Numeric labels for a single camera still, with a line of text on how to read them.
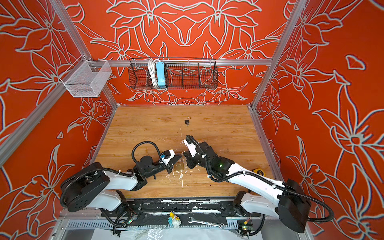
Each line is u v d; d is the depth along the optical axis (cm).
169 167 70
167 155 65
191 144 65
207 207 74
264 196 44
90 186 44
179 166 87
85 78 92
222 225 69
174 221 67
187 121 110
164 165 68
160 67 90
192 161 66
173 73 99
